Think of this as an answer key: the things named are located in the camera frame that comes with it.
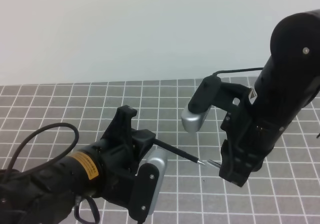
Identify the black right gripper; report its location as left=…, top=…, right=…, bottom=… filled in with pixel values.
left=209, top=68, right=318, bottom=188

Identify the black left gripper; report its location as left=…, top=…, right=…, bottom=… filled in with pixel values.
left=97, top=105, right=156, bottom=221

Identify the black pen silver tip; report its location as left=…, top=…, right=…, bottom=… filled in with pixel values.
left=153, top=139, right=206, bottom=166

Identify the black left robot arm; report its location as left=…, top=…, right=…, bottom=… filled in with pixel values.
left=0, top=105, right=160, bottom=224

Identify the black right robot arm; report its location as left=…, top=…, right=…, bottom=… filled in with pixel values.
left=212, top=10, right=320, bottom=186

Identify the grey grid tablecloth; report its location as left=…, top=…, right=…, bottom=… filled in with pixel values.
left=0, top=79, right=320, bottom=224

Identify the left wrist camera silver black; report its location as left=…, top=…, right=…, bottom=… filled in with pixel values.
left=140, top=148, right=168, bottom=216

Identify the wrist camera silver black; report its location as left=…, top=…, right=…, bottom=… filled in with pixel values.
left=140, top=148, right=168, bottom=216
left=181, top=75, right=222, bottom=133

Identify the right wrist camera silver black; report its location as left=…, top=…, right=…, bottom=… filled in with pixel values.
left=181, top=75, right=222, bottom=133

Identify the left camera black cable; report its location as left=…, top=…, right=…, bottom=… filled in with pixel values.
left=4, top=122, right=101, bottom=224

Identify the camera black cable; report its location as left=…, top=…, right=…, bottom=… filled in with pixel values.
left=4, top=122, right=101, bottom=224
left=211, top=67, right=265, bottom=78

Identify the right camera black cable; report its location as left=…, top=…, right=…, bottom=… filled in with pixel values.
left=211, top=67, right=265, bottom=78

